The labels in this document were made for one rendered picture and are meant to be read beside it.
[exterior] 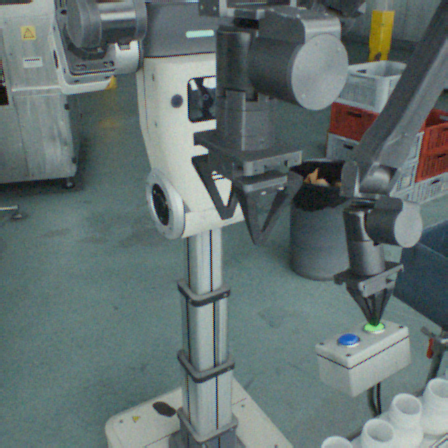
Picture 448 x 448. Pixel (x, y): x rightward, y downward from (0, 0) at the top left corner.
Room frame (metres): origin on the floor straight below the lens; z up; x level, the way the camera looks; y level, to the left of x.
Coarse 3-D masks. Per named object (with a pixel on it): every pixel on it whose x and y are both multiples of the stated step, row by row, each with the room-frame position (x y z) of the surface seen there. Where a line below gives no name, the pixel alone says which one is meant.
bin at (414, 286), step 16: (432, 224) 1.28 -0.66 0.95; (432, 240) 1.28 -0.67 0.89; (416, 256) 1.16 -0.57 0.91; (432, 256) 1.12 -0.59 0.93; (400, 272) 1.20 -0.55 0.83; (416, 272) 1.15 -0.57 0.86; (432, 272) 1.11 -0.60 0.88; (400, 288) 1.19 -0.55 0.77; (416, 288) 1.14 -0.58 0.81; (432, 288) 1.10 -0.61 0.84; (416, 304) 1.13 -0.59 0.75; (432, 304) 1.09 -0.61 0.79; (432, 320) 1.07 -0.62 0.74
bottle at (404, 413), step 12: (396, 396) 0.41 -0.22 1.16; (408, 396) 0.41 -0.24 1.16; (396, 408) 0.39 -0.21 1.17; (408, 408) 0.41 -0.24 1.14; (420, 408) 0.39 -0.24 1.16; (396, 420) 0.39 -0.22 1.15; (408, 420) 0.38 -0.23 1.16; (396, 432) 0.38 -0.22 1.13; (408, 432) 0.38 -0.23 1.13; (420, 432) 0.39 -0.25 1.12; (396, 444) 0.37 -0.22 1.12; (408, 444) 0.37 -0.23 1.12
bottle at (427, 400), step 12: (432, 384) 0.44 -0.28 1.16; (444, 384) 0.43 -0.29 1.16; (420, 396) 0.45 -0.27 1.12; (432, 396) 0.41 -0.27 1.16; (444, 396) 0.43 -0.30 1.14; (432, 408) 0.41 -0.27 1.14; (444, 408) 0.40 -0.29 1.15; (420, 420) 0.41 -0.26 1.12; (432, 420) 0.40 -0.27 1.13; (444, 420) 0.40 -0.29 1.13; (432, 432) 0.39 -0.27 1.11; (444, 432) 0.39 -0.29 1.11; (420, 444) 0.40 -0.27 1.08; (444, 444) 0.40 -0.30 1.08
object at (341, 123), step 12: (336, 108) 3.14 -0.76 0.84; (348, 108) 3.07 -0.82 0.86; (360, 108) 2.98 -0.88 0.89; (336, 120) 3.14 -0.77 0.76; (348, 120) 3.06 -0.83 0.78; (360, 120) 2.98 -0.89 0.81; (372, 120) 2.91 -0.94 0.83; (336, 132) 3.12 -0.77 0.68; (348, 132) 3.04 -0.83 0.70; (360, 132) 2.97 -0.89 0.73
